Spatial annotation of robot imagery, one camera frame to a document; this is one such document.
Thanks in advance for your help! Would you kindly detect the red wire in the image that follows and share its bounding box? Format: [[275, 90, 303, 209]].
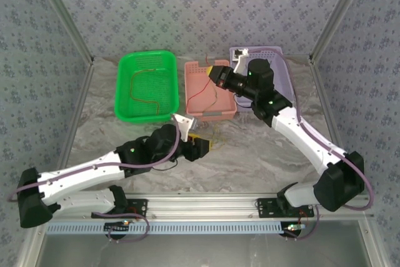
[[186, 55, 219, 110]]

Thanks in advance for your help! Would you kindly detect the orange rubber band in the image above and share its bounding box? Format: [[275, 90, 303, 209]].
[[130, 68, 161, 116]]

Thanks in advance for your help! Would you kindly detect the pink plastic basket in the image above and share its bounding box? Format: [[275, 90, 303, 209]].
[[184, 59, 238, 121]]

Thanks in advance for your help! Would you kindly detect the purple plastic basket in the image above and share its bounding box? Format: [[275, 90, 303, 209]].
[[229, 45, 296, 113]]

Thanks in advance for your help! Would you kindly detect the green plastic basket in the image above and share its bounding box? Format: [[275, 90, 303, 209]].
[[114, 49, 180, 123]]

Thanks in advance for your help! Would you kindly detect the black controller board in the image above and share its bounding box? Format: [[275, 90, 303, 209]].
[[104, 221, 131, 233], [282, 222, 306, 237]]

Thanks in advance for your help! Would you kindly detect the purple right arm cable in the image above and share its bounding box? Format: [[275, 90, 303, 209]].
[[248, 47, 375, 211]]

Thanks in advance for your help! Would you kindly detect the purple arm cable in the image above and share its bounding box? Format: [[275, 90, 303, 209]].
[[6, 118, 181, 203], [248, 47, 375, 211]]

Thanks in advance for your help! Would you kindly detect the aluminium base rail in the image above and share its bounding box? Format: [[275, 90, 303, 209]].
[[34, 193, 374, 219]]

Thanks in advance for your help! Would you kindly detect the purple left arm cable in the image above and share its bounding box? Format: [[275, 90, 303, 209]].
[[6, 118, 181, 203]]

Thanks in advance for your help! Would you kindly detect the aluminium side rail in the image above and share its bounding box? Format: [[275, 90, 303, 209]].
[[57, 60, 94, 163], [309, 59, 341, 152]]

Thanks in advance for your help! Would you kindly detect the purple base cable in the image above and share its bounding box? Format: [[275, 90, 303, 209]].
[[93, 211, 151, 244], [282, 204, 320, 241]]

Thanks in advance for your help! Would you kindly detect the slotted blue cable duct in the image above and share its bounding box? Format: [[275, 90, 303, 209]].
[[46, 220, 284, 235]]

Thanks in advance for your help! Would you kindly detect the aluminium frame post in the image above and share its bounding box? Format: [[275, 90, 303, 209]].
[[308, 0, 373, 63], [32, 0, 95, 65]]

